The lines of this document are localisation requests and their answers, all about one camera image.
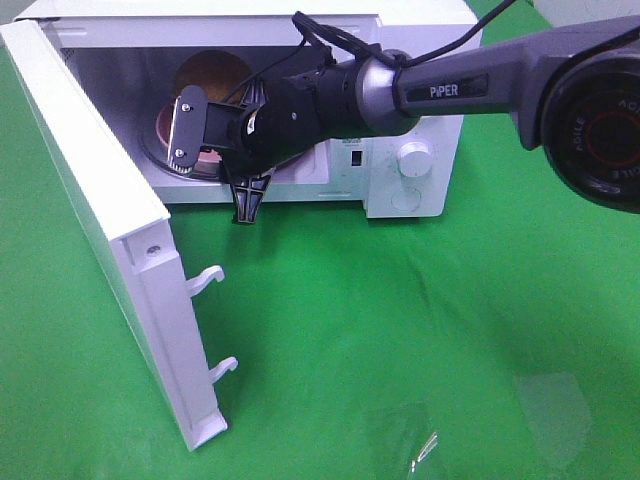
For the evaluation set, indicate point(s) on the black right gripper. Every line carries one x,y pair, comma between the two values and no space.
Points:
245,138

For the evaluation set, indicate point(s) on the burger with lettuce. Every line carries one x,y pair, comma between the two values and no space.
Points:
216,72

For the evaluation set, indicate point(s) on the pink round plate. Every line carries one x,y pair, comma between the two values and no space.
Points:
207,168

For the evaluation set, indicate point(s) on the white microwave door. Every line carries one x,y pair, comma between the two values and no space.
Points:
128,229

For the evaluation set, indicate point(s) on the white microwave knob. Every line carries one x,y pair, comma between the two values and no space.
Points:
415,159

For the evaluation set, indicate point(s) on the round microwave door button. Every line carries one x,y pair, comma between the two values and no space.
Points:
406,200

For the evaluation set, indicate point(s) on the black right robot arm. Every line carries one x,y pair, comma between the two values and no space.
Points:
572,91

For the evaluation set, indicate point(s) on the white microwave oven body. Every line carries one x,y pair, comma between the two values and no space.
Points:
102,75

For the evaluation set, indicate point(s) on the clear plastic tape piece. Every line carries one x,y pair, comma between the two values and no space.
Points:
429,446

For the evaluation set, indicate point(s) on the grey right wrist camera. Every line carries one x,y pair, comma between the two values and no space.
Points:
187,129

